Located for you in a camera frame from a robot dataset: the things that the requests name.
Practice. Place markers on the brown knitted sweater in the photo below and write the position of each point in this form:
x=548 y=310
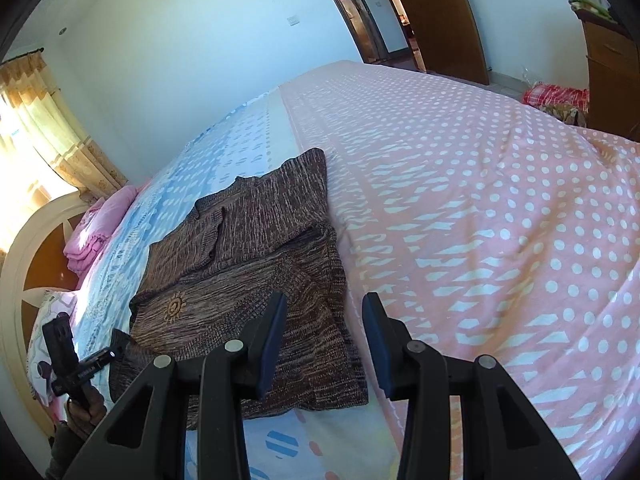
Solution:
x=215 y=272

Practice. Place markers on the white and wood headboard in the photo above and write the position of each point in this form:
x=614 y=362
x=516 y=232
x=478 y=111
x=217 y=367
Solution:
x=34 y=264

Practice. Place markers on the brown wooden cabinet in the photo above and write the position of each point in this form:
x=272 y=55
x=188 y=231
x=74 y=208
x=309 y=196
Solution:
x=613 y=66

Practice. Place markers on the blue pink dotted bed sheet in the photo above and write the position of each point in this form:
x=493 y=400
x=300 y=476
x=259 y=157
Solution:
x=484 y=225

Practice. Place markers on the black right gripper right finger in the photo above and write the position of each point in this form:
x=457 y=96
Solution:
x=503 y=435

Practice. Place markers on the folded pink blanket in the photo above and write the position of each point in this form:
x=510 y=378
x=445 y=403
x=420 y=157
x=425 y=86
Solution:
x=96 y=228

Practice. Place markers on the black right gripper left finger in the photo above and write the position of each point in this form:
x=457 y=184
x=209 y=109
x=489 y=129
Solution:
x=144 y=434

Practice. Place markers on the patterned white pillow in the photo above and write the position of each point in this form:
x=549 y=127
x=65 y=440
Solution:
x=39 y=371

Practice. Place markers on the beige floral curtain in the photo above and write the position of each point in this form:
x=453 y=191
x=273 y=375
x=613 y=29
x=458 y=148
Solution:
x=53 y=130

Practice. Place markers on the green item on cabinet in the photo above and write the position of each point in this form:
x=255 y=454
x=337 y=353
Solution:
x=590 y=7

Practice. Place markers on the brown wooden door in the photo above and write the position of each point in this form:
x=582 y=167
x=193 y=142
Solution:
x=448 y=38

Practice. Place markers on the gloved left hand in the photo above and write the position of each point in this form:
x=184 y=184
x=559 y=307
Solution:
x=84 y=420

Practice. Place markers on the white wall switch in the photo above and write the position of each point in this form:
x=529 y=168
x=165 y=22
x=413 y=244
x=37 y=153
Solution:
x=293 y=20

